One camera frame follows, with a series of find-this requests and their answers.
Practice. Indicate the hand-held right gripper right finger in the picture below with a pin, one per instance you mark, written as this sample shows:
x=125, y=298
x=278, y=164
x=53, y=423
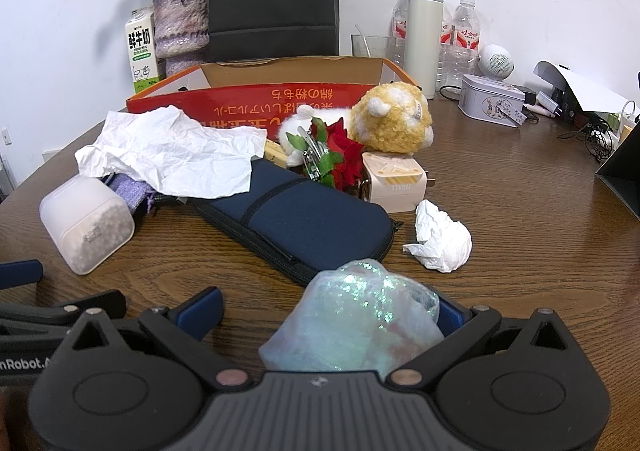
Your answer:
x=457, y=321

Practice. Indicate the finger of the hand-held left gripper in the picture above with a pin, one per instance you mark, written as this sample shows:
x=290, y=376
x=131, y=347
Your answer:
x=22, y=274
x=95, y=303

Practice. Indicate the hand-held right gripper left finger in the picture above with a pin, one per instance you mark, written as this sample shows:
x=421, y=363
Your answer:
x=202, y=313

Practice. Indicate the iridescent plastic bag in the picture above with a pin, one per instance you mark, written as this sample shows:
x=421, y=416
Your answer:
x=350, y=321

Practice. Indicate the navy pencil case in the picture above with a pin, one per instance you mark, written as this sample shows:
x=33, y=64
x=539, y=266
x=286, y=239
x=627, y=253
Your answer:
x=310, y=226

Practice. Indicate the red cardboard box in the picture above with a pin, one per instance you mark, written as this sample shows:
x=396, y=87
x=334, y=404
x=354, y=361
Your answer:
x=235, y=101

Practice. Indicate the white plastic bead container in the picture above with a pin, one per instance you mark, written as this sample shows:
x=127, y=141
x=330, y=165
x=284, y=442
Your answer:
x=85, y=226

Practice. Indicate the crumpled white tissue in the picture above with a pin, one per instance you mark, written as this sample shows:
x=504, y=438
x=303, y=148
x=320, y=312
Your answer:
x=440, y=236

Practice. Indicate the brown wooden desk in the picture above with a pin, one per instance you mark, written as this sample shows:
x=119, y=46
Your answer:
x=525, y=231

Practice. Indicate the purple cloth pouch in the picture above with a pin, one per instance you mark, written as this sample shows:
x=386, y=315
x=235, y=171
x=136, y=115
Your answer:
x=127, y=191

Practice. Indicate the white and peach charger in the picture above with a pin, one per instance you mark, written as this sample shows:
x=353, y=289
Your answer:
x=395, y=181

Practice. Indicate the crumpled white paper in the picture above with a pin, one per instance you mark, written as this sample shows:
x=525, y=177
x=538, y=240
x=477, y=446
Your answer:
x=175, y=151

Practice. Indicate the small yellow block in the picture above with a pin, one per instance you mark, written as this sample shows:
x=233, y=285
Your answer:
x=277, y=155

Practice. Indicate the silver metal hair clip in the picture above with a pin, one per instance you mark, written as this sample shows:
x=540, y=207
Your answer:
x=312, y=156

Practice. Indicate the red artificial rose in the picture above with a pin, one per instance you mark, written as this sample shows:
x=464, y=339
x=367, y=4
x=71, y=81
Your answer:
x=345, y=151

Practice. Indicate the yellow and white plush toy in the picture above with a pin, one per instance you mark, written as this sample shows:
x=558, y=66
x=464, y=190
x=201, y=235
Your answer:
x=390, y=121

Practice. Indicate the white printed tin box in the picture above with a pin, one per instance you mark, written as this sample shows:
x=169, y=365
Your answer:
x=487, y=101

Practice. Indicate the pink pen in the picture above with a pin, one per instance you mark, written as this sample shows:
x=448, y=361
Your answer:
x=539, y=110

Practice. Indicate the black desk device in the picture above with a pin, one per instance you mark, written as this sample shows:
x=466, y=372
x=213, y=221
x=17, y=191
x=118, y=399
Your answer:
x=570, y=113

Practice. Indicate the white and green milk carton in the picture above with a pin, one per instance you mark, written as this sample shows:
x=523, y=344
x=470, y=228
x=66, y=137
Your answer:
x=140, y=51

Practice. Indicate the small yellow box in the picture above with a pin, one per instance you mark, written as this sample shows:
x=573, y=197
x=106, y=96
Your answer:
x=626, y=131

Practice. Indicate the white round speaker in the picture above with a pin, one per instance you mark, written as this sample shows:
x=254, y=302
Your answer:
x=495, y=62

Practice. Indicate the white paper sheet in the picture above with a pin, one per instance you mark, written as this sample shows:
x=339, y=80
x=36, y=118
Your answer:
x=590, y=91

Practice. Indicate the clear plastic water bottle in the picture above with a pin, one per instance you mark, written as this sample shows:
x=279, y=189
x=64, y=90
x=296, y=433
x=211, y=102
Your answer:
x=462, y=46
x=398, y=26

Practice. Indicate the white thermos bottle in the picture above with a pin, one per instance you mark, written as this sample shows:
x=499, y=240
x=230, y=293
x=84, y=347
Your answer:
x=422, y=41

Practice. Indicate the clear glass cup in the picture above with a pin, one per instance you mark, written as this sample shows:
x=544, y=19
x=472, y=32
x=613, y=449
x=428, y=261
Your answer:
x=380, y=47

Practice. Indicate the purple marbled vase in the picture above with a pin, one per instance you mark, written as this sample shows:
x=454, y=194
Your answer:
x=180, y=26

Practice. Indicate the thin white straw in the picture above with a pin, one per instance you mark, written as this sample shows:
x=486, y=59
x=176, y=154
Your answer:
x=363, y=40

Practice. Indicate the white wall socket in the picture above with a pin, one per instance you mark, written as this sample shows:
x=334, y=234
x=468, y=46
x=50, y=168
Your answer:
x=5, y=136

